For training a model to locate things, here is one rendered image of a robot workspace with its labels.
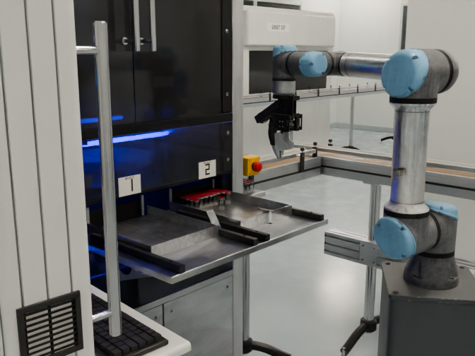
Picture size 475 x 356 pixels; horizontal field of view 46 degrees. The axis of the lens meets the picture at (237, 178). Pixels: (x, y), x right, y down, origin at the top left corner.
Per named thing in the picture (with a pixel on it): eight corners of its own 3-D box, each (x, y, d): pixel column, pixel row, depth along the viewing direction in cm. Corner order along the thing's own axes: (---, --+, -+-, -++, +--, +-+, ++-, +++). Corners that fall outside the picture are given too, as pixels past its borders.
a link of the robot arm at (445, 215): (464, 248, 159) (468, 201, 156) (436, 258, 151) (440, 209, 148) (427, 236, 168) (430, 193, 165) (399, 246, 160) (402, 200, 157)
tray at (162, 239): (81, 232, 176) (80, 221, 175) (148, 215, 195) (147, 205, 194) (151, 258, 153) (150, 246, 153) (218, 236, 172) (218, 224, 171)
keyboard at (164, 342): (28, 305, 142) (27, 296, 141) (79, 289, 151) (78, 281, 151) (112, 369, 114) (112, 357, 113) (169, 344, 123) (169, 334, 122)
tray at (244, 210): (169, 211, 199) (169, 201, 198) (221, 197, 218) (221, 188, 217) (240, 231, 176) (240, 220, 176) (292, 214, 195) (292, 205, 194)
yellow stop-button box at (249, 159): (234, 174, 222) (234, 156, 221) (246, 171, 228) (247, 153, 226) (249, 176, 217) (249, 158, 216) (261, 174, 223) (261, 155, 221)
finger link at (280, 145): (284, 162, 182) (285, 133, 180) (270, 159, 186) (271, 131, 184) (290, 160, 184) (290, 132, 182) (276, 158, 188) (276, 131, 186)
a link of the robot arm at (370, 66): (479, 49, 147) (339, 44, 184) (455, 49, 140) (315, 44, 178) (473, 95, 150) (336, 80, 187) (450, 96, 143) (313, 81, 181)
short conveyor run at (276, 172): (226, 202, 225) (225, 164, 222) (198, 196, 235) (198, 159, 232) (323, 175, 275) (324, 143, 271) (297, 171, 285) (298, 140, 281)
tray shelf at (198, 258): (68, 241, 173) (67, 236, 172) (225, 199, 223) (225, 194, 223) (171, 284, 141) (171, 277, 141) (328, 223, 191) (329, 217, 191)
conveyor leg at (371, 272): (355, 331, 280) (362, 180, 264) (364, 325, 287) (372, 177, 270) (371, 337, 274) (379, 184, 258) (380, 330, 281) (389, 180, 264)
